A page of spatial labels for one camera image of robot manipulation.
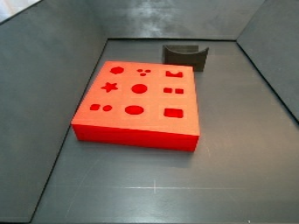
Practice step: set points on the red shape sorting board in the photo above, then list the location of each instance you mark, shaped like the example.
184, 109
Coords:
140, 104

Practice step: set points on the black curved holder stand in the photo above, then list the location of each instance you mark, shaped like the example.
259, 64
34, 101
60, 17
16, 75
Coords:
186, 55

